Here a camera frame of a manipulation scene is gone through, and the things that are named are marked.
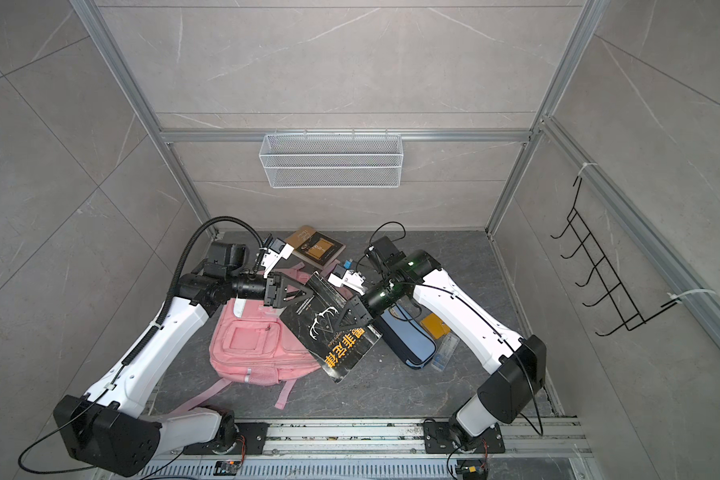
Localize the black book yellow lettering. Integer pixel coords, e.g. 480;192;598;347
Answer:
280;273;381;383

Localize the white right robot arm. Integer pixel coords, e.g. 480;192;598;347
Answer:
328;250;547;448

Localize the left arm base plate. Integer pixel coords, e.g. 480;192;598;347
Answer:
183;422;269;455

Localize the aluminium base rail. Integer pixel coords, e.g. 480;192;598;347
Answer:
140;417;593;470

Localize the pink school backpack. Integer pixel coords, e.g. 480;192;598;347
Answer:
173;298;320;414

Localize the clear plastic eraser box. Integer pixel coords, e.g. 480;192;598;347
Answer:
431;332;460;372

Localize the black wire hook rack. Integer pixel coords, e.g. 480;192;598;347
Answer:
550;177;681;338

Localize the white wire mesh basket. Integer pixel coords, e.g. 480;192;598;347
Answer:
259;133;404;189

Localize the blue pencil case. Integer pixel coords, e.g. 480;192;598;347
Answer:
373;305;437;370

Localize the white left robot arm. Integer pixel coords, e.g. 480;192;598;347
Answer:
53;269;309;477

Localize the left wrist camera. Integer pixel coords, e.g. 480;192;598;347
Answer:
255;235;294;278

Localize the brown and black book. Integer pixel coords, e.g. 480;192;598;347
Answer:
286;225;346;269

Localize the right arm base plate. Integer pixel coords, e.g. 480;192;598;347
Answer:
421;418;506;455

